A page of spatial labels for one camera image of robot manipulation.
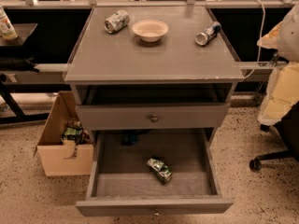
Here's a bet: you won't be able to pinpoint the cardboard box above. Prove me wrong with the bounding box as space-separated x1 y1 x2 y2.
36 91 93 176

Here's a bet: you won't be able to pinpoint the snack packets in box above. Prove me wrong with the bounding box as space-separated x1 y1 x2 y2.
61 119 91 145

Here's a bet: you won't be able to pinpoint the cream ceramic bowl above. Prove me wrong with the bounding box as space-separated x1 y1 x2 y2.
132 20 168 43

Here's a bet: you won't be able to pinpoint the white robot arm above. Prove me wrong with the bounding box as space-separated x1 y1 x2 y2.
257 6 299 126

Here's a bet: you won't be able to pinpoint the black office chair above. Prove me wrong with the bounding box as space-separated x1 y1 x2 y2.
249 103 299 172

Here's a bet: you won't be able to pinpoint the white cable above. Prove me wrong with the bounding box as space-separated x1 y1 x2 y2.
243 0 267 80

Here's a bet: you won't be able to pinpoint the grey drawer cabinet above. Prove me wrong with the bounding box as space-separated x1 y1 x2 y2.
63 5 246 142

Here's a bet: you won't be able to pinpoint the open grey drawer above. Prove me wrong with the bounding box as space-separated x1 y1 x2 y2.
76 129 234 217

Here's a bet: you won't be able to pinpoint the silver and blue can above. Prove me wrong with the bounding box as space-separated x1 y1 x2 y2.
195 21 221 46

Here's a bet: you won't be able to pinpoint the white bottle on side table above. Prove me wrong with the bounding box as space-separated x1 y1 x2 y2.
0 5 18 40

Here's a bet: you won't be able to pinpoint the crushed green can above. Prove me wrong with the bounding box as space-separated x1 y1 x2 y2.
147 158 173 183

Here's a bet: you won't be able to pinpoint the black side table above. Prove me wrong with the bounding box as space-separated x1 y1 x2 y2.
0 23 49 125

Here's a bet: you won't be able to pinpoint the closed grey drawer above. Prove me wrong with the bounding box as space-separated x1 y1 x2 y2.
76 104 229 130

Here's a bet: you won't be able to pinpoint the white and green can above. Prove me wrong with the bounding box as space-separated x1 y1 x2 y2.
105 9 130 34

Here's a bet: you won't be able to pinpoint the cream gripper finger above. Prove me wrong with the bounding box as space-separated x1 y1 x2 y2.
258 62 299 126
257 21 283 49

